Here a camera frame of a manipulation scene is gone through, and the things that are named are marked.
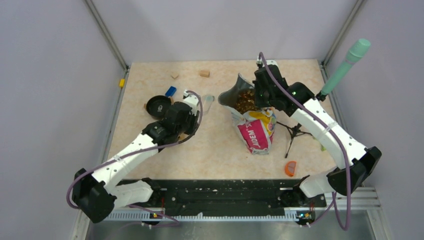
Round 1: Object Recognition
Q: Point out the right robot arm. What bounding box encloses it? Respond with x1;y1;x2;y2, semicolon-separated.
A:
253;59;382;206

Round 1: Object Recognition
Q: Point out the pet food bag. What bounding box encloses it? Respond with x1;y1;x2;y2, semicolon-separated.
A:
218;73;277;155

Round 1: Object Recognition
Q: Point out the wooden block right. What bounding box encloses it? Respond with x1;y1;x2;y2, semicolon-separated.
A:
199;70;211;78

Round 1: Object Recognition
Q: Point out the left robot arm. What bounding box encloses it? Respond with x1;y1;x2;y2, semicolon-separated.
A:
66;90;204;223

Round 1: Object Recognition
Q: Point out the black pet bowl far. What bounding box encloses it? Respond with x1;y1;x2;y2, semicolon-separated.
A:
144;95;172;120

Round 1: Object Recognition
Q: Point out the wooden block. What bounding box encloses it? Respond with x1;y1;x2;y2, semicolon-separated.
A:
199;70;211;78
170;73;179;80

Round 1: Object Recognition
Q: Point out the blue block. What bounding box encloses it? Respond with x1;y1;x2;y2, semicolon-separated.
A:
165;86;177;98

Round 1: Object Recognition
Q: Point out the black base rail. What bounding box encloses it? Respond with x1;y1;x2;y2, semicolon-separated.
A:
129;178;327;218

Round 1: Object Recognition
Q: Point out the orange plastic piece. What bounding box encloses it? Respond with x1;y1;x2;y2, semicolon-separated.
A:
284;161;297;177

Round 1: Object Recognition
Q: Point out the black mini tripod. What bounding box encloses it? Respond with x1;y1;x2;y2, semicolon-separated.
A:
276;121;312;159

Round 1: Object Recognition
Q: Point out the mint green microphone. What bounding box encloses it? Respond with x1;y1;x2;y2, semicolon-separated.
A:
316;38;371;102

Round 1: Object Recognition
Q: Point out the clear plastic scoop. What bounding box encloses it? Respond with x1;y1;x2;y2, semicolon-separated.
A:
201;94;215;116

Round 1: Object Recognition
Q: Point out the wooden block left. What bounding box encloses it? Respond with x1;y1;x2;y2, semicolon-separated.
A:
170;73;179;80

